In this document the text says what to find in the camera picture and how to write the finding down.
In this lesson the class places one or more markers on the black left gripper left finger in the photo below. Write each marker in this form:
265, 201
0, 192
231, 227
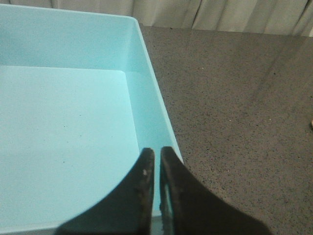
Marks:
126, 210

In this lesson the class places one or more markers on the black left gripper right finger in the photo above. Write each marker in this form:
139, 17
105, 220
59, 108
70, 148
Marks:
189, 208

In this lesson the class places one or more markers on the light blue plastic box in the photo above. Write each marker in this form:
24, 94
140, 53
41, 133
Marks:
79, 100

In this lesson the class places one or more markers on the white pleated curtain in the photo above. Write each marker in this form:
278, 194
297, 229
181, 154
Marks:
281, 17

